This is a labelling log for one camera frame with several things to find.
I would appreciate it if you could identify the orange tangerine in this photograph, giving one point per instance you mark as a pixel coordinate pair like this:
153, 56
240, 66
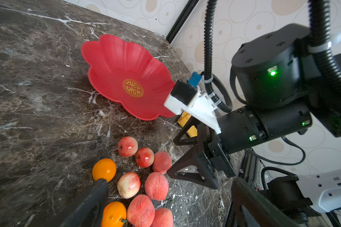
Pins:
104, 169
114, 215

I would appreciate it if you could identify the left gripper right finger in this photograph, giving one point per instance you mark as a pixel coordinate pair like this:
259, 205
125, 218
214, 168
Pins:
251, 209

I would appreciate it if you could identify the pink peach centre small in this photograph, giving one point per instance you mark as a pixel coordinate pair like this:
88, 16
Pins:
129, 185

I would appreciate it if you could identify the orange tangerine top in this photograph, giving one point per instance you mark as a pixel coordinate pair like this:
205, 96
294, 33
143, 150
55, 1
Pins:
104, 169

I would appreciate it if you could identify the pink peach top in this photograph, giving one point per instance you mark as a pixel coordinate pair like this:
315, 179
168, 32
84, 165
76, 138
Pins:
127, 146

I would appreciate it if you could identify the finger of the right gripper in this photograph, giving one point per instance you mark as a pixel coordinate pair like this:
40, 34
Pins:
195, 167
179, 139

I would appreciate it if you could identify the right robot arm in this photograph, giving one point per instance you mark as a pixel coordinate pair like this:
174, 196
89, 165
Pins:
287, 77

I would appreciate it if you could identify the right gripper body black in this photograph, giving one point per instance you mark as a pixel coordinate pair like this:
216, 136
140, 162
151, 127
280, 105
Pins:
240, 129

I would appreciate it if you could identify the red flower-shaped fruit bowl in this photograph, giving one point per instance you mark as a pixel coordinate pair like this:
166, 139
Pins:
126, 73

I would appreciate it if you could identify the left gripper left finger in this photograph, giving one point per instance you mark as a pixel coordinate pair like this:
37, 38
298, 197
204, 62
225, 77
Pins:
87, 209

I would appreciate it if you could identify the orange tangerine middle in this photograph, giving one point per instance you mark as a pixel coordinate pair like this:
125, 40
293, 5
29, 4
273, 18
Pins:
114, 215

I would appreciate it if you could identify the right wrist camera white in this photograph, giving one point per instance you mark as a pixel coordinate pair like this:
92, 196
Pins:
186, 96

